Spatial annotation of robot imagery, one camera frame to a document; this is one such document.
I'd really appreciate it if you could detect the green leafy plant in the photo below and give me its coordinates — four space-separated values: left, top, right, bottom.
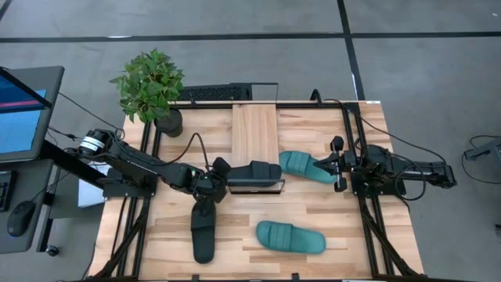
109 49 186 125

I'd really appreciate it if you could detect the computer monitor with blue screen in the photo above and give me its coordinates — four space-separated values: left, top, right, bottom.
0 65 66 164

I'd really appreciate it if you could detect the grey desk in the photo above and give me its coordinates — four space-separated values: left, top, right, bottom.
0 158 56 255

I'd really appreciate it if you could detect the black stand beam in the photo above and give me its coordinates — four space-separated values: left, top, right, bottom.
38 139 106 189

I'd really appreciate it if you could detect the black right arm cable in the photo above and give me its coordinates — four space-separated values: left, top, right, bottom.
311 89 448 164

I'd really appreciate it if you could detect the grey stand foot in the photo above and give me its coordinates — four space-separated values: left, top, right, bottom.
464 137 501 161

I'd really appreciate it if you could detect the black frame wooden board shelf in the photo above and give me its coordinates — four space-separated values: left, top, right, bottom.
228 81 286 196

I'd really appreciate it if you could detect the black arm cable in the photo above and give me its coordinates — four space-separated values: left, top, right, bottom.
311 89 448 164
154 132 212 172

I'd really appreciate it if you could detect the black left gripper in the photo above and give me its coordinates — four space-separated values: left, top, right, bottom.
195 157 242 211

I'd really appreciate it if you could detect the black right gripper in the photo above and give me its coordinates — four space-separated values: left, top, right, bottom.
312 136 358 193

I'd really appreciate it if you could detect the black computer keyboard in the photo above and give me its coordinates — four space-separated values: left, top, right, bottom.
0 170 16 212

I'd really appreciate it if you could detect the black rubber slide sandal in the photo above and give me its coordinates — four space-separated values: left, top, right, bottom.
225 160 283 188
190 197 218 265

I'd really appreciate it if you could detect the black plant pot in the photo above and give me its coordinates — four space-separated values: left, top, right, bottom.
154 107 184 139

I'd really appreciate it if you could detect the black computer mouse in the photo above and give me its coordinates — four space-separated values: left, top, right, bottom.
6 200 36 238

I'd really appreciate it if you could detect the teal rubber slide sandal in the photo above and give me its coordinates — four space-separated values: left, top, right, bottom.
278 150 337 185
256 220 327 255

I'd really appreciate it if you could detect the black aluminium table frame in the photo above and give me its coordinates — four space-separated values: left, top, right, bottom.
88 99 426 282

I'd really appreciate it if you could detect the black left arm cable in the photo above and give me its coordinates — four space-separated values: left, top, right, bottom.
154 132 212 172

